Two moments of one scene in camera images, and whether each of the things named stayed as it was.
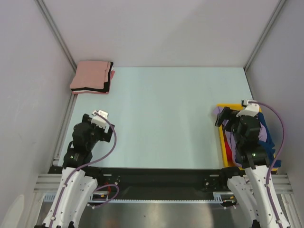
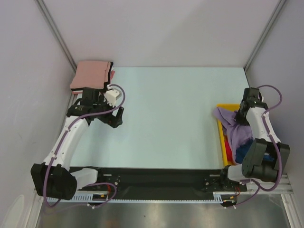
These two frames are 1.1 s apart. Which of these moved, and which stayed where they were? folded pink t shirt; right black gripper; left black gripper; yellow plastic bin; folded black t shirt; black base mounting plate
Moved: left black gripper; right black gripper
Stayed: yellow plastic bin; folded pink t shirt; folded black t shirt; black base mounting plate
